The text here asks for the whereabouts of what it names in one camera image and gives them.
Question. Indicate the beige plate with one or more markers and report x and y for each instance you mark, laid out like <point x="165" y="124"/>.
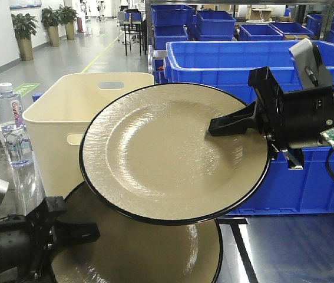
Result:
<point x="132" y="251"/>
<point x="149" y="155"/>

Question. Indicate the potted plant in vase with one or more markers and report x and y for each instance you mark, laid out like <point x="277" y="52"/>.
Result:
<point x="24" y="27"/>

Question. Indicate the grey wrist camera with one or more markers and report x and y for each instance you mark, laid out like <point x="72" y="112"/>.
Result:
<point x="308" y="64"/>

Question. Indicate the clear water bottle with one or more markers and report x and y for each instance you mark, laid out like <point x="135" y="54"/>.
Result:
<point x="13" y="128"/>

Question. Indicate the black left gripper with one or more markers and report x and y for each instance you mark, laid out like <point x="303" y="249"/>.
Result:
<point x="26" y="241"/>

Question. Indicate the cream plastic bin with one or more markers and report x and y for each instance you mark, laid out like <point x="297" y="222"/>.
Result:
<point x="57" y="121"/>

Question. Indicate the large blue plastic crate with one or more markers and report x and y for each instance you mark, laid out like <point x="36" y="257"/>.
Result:
<point x="288" y="88"/>

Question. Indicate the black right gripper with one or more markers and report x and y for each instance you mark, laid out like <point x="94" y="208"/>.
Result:
<point x="295" y="119"/>

